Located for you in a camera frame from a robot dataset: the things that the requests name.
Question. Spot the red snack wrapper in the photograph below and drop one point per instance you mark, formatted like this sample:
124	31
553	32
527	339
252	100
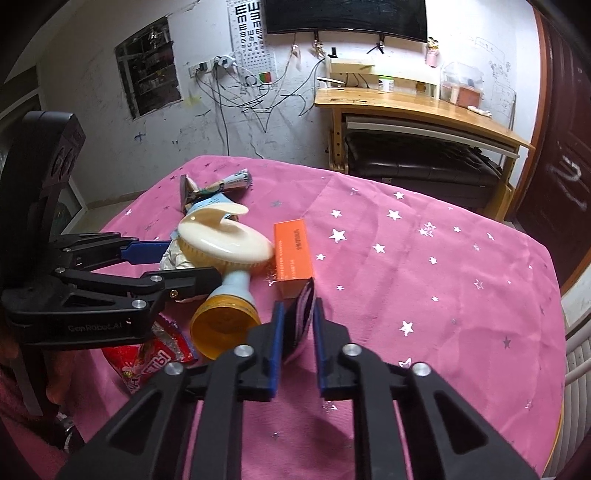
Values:
136	364

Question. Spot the wooden desk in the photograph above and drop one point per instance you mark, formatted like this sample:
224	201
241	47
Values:
367	109

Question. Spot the cream round brush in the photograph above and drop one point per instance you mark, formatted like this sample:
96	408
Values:
210	236

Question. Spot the dark red door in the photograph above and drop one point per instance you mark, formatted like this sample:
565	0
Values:
552	198

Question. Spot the orange cardboard box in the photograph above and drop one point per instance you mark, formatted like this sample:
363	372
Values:
293	257

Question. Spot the black wall television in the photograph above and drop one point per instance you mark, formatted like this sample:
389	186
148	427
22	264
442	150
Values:
405	19

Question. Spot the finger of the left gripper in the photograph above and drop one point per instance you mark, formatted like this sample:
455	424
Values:
93	251
94	297

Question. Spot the eye chart poster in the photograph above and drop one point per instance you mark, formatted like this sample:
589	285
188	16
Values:
254	61

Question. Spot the clear storage box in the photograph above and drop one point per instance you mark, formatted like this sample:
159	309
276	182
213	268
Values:
462	87

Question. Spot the pink hanging bottle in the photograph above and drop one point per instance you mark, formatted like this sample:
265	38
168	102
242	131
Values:
432	55

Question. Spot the black bench under desk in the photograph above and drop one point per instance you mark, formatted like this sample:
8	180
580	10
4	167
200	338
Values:
456	173

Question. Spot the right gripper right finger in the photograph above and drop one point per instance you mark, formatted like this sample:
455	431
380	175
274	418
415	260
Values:
408	422

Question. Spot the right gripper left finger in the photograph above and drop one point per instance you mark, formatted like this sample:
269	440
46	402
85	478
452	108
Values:
187	422

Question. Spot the pink star tablecloth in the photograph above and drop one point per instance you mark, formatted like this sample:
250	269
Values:
413	279

